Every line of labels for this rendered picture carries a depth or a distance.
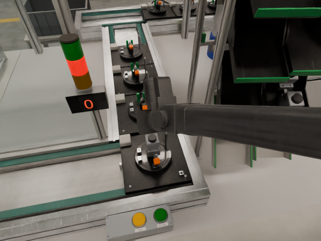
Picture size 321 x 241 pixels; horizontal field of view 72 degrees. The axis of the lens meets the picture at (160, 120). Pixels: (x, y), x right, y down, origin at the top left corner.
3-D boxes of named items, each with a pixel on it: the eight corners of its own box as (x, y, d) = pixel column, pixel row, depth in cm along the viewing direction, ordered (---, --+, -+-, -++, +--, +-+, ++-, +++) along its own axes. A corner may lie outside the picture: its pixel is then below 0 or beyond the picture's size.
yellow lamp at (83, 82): (91, 88, 67) (88, 75, 64) (75, 91, 67) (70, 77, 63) (92, 78, 71) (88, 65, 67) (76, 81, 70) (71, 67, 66)
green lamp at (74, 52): (83, 60, 60) (78, 43, 56) (64, 61, 59) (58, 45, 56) (84, 50, 63) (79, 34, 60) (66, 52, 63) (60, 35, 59)
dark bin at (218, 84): (263, 124, 68) (275, 117, 60) (220, 125, 67) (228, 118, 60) (250, 46, 76) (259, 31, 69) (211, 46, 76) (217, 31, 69)
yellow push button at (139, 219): (146, 226, 70) (146, 224, 69) (133, 228, 69) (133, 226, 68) (144, 213, 73) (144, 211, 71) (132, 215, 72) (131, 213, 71)
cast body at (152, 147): (160, 155, 79) (160, 143, 74) (148, 157, 79) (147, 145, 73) (155, 136, 85) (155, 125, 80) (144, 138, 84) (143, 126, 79)
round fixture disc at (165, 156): (175, 169, 81) (175, 167, 80) (137, 177, 79) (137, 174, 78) (166, 140, 91) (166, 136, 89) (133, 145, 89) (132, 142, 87)
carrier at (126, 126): (175, 129, 97) (176, 109, 88) (119, 138, 94) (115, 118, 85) (163, 93, 113) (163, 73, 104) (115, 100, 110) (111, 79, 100)
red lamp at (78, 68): (88, 75, 64) (83, 60, 60) (70, 77, 63) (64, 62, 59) (88, 65, 67) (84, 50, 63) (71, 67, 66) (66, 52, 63)
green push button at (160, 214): (167, 221, 71) (168, 219, 69) (155, 224, 70) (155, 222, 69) (165, 209, 74) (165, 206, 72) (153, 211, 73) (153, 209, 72)
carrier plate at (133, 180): (191, 182, 80) (192, 179, 79) (125, 195, 77) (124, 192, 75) (175, 132, 96) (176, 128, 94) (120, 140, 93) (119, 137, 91)
